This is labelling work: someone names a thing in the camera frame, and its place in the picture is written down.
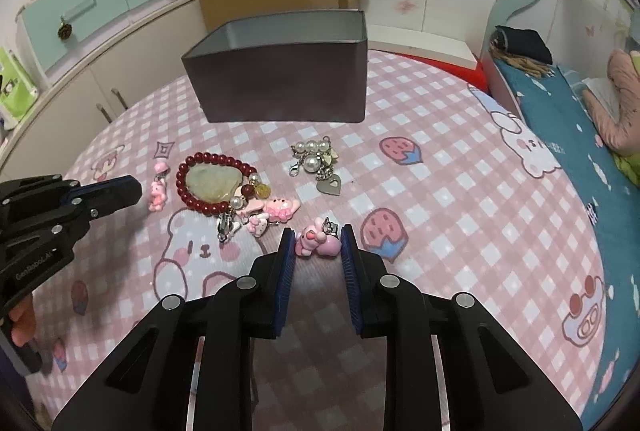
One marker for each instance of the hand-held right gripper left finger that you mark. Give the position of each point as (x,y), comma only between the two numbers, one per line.
(285,281)

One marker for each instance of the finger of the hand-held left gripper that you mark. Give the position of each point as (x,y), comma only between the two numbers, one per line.
(107,186)
(115,205)

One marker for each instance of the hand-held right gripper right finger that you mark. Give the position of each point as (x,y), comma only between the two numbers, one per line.
(352,286)

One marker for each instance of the pink bear charm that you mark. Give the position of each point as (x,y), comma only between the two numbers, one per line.
(157,193)

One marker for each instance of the pink pig charm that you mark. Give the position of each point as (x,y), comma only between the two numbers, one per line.
(320,245)

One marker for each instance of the white cat charm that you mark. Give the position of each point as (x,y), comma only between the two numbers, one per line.
(257,226)

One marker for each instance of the pink frilly character charm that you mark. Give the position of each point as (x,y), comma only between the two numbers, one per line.
(280,208)

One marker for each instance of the silver metal clasp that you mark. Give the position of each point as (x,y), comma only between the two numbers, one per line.
(227,226)

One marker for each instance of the pale green stone pendant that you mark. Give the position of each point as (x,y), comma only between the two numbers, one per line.
(212,183)

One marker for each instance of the grey metal box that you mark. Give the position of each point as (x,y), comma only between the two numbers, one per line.
(280,81)

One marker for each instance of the person's left hand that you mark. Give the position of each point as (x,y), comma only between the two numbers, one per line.
(22,321)

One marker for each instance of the white lower cabinet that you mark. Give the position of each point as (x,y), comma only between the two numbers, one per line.
(75,96)

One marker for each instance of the pink checkered tablecloth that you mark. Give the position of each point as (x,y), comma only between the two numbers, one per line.
(450,221)

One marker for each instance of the green bag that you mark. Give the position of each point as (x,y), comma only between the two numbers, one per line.
(17,86)

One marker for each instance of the pine cone ornament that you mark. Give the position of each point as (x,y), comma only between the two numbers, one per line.
(64,31)

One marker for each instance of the white board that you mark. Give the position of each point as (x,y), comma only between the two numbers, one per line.
(425,51)

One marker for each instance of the blue patterned bedsheet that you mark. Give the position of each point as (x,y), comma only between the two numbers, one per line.
(565,151)

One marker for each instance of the folded tan clothes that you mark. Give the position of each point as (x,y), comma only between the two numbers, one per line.
(525,66)

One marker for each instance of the pale pink butterfly sticker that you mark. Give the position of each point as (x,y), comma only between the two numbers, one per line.
(406,6)

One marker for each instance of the folded dark clothes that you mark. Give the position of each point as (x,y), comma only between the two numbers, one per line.
(525,42)

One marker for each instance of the green blanket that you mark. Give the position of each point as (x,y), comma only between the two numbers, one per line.
(629,168)

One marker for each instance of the white pillow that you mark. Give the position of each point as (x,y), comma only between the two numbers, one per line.
(602,93)

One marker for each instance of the pink pillow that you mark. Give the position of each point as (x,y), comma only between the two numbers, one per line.
(617,111)

